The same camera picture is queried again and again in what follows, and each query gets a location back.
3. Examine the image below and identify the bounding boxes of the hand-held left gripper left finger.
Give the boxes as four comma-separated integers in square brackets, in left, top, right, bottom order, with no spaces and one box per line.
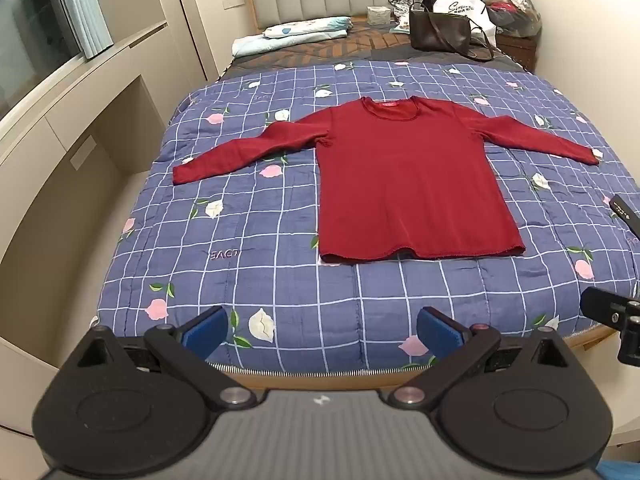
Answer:
[74,305,258,411]

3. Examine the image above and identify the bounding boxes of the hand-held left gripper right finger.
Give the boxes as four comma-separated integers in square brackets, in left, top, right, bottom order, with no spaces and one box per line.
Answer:
[387,306,571,411]

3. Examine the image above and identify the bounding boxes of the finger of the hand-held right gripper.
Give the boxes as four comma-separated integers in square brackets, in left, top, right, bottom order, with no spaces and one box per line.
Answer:
[581,285,640,364]

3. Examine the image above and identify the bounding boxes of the red long-sleeve shirt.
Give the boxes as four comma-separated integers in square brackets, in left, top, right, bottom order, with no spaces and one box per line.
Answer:
[172,95,601,265]

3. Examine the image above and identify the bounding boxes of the clear plastic bag of clothes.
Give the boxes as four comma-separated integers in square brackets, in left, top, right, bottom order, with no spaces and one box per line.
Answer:
[482,0,542,38]

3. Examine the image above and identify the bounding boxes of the small black box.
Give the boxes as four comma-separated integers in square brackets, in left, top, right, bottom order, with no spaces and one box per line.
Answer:
[609,194,640,237]

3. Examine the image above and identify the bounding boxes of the blue checked floral quilt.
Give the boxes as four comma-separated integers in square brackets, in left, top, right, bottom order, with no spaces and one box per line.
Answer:
[95,60,640,376]

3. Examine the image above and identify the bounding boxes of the beige built-in desk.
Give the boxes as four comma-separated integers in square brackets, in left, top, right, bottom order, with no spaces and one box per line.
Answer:
[0,20,173,436]

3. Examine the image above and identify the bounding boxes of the wooden nightstand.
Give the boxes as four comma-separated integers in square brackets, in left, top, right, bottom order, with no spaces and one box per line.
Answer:
[495,32,538,73]

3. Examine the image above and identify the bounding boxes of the brown striped bed sheet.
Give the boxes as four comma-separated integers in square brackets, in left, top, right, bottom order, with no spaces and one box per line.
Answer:
[220,22,531,81]

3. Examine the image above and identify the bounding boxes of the brown leather handbag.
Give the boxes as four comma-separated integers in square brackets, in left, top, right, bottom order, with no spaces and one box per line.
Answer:
[409,2,501,61]

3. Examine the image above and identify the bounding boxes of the beige wardrobe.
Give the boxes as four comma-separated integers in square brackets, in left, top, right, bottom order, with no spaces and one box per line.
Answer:
[132,0,221,83]

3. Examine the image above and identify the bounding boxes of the white printed pillow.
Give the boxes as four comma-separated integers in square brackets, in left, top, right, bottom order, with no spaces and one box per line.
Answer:
[262,16,352,41]

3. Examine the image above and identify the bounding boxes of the patterned plastic packet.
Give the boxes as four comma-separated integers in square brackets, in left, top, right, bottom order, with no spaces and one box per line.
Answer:
[387,0,415,28]

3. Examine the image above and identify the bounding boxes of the white shopping bag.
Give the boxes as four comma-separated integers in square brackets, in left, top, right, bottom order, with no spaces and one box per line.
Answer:
[432,0,497,48]

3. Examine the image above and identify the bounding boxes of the pale green curtain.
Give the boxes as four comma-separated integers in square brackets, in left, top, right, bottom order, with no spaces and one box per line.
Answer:
[50,0,115,61]

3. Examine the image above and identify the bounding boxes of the window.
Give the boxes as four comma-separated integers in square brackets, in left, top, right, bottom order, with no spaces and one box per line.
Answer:
[0,0,83,121]

